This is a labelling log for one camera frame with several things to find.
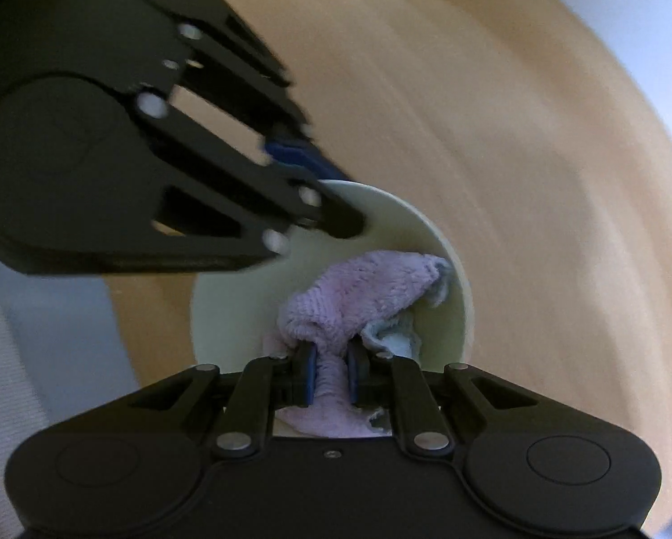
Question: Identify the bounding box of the pale green ceramic bowl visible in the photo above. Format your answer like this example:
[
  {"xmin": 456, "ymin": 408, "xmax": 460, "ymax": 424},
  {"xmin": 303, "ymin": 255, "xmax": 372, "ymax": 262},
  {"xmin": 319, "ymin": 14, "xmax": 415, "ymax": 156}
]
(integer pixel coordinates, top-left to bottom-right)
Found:
[{"xmin": 191, "ymin": 180, "xmax": 474, "ymax": 372}]

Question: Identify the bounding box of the pink and grey cloth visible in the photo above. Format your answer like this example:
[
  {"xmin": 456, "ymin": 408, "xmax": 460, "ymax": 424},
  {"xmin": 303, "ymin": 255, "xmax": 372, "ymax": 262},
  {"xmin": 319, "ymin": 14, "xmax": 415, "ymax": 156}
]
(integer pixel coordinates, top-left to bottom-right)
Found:
[{"xmin": 263, "ymin": 251, "xmax": 454, "ymax": 438}]

